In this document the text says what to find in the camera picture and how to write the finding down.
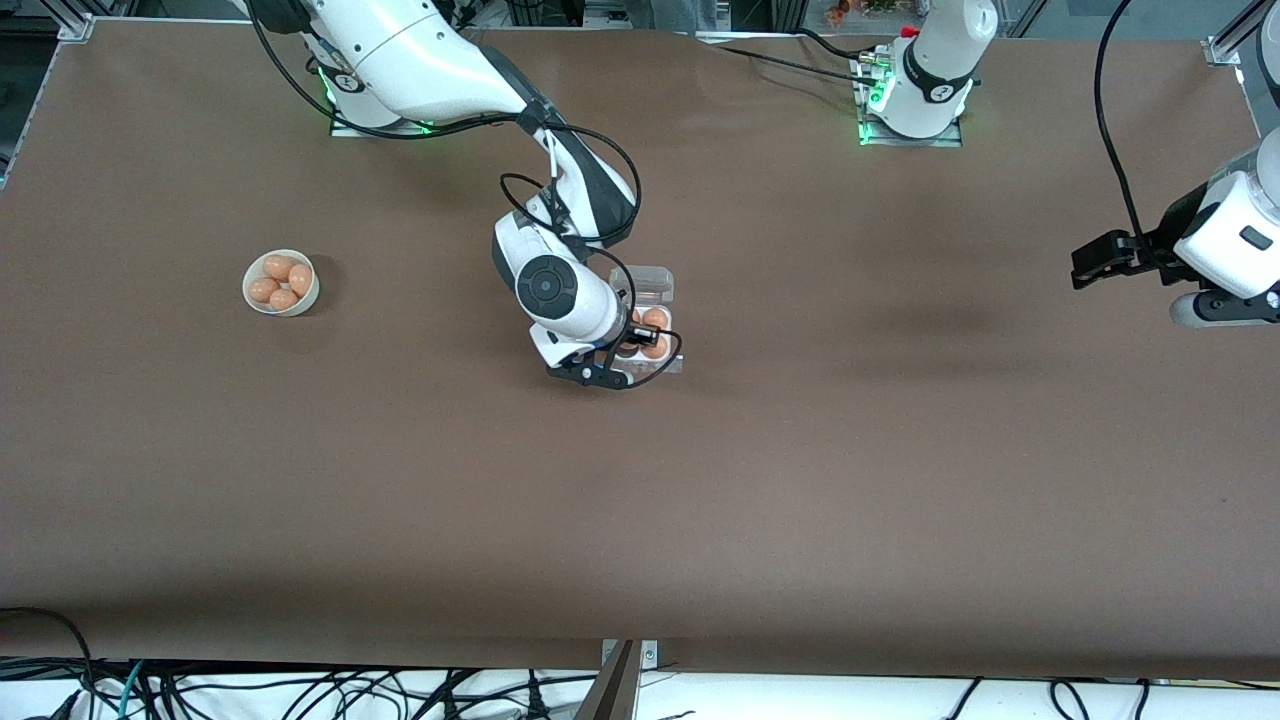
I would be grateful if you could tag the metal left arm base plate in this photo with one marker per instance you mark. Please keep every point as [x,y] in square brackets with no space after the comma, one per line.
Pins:
[950,141]

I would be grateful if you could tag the white round bowl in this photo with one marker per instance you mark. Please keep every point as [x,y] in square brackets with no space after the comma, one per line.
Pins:
[300,307]

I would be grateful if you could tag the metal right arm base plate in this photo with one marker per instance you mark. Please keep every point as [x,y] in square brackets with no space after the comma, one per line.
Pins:
[342,129]

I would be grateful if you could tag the small metal bracket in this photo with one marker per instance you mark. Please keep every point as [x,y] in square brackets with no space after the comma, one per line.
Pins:
[650,655]

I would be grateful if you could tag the brown egg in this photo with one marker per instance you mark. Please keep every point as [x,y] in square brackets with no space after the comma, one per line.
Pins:
[658,349]
[301,279]
[263,290]
[628,351]
[656,317]
[284,299]
[278,267]

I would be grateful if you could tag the clear plastic egg box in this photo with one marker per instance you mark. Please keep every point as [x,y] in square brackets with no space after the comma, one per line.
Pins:
[660,285]

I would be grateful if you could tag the blue grey trouser legs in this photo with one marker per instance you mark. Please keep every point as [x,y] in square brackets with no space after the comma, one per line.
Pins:
[685,12]

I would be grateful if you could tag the aluminium frame profile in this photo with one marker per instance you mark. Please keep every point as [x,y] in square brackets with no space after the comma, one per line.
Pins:
[1235,40]
[75,22]

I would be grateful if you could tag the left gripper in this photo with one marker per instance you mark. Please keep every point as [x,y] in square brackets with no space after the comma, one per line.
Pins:
[1162,240]

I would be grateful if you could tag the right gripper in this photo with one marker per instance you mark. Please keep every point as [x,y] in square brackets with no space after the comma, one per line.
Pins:
[638,336]

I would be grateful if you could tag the orange background object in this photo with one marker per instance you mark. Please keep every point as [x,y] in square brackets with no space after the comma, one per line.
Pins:
[860,10]

